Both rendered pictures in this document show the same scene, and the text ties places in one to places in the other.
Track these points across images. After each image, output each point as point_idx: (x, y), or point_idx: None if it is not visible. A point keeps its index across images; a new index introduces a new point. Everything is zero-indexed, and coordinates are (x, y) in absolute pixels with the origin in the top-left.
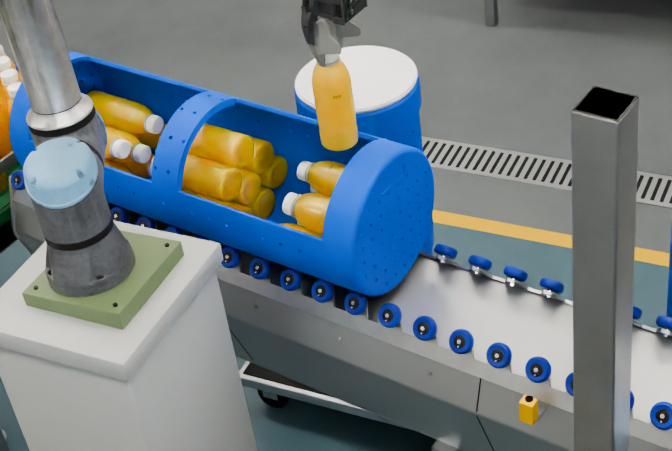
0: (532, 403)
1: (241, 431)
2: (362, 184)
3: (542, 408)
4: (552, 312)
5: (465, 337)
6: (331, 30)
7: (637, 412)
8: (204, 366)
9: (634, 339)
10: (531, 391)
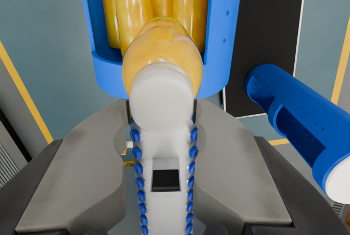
0: (121, 154)
1: None
2: (124, 94)
3: (132, 146)
4: (185, 132)
5: (133, 121)
6: (200, 137)
7: (145, 180)
8: None
9: (184, 165)
10: (133, 144)
